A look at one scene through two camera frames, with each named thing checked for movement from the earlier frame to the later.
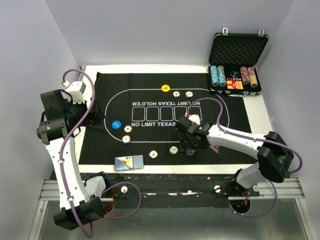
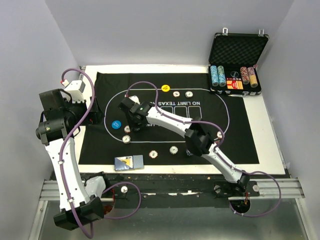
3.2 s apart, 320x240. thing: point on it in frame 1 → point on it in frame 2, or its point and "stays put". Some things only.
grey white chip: (189, 94) stays put
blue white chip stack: (190, 152) stays put
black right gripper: (188, 145) → (133, 126)
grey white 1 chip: (126, 139) stays put
